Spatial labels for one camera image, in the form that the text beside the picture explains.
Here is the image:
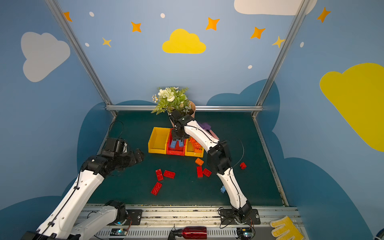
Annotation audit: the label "orange lego fence piece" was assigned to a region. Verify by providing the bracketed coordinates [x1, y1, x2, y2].
[189, 137, 203, 151]

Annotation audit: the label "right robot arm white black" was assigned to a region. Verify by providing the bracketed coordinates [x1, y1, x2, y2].
[169, 110, 252, 224]

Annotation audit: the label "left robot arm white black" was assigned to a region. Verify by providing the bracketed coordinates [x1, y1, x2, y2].
[22, 138, 144, 240]

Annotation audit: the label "red middle bin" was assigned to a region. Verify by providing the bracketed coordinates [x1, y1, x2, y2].
[166, 130, 186, 156]

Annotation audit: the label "right yellow bin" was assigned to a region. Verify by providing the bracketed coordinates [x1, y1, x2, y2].
[185, 139, 205, 158]

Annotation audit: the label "yellow bin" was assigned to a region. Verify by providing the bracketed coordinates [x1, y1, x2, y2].
[185, 139, 205, 158]
[148, 127, 171, 155]

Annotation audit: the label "left yellow bin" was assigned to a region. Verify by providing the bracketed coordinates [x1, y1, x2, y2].
[148, 127, 171, 155]

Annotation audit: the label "purple pink toy shovel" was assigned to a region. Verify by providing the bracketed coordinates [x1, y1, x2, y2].
[199, 123, 211, 131]

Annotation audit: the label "potted artificial flower plant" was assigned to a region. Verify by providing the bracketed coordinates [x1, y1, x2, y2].
[151, 87, 196, 118]

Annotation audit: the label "orange lego brick square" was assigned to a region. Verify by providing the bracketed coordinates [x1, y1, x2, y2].
[195, 158, 204, 167]

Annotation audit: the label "red lego brick tall centre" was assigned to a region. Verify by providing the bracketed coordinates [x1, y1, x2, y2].
[197, 166, 203, 178]

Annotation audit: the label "red lego brick centre square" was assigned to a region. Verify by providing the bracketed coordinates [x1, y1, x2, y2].
[203, 169, 212, 178]

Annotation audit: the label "red metal bottle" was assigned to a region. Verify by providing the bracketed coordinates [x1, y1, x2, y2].
[168, 227, 208, 240]

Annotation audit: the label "yellow garden glove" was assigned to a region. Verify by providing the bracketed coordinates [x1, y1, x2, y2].
[270, 216, 305, 240]

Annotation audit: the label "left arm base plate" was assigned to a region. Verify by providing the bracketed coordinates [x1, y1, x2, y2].
[109, 209, 143, 226]

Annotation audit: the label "aluminium rail base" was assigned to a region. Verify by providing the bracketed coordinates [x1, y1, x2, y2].
[89, 205, 309, 240]

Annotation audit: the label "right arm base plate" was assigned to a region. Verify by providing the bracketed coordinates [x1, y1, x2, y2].
[218, 208, 261, 227]

